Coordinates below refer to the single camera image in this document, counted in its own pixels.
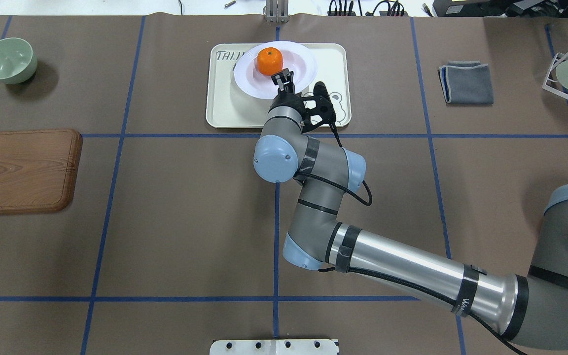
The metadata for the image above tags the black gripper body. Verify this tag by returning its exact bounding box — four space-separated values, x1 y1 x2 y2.
270 81 306 113

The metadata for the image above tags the orange fruit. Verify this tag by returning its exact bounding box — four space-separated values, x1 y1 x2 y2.
255 47 284 76

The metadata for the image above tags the white round plate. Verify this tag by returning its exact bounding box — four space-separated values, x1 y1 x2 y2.
234 41 318 99

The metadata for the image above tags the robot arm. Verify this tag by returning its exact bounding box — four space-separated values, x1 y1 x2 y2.
254 69 568 354

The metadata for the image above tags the cream bear serving tray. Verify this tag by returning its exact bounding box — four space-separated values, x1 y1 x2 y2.
206 43 352 130

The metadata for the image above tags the grey folded cloth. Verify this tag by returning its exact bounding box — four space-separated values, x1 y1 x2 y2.
439 61 494 105

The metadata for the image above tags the wooden cutting board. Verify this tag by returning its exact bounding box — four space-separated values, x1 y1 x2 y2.
0 129 83 215

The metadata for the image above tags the green bowl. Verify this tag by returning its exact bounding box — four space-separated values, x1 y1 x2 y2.
0 37 38 85

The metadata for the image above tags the aluminium frame post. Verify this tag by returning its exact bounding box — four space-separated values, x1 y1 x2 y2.
263 0 290 24

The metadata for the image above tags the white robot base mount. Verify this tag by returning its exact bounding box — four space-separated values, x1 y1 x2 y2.
209 339 340 355

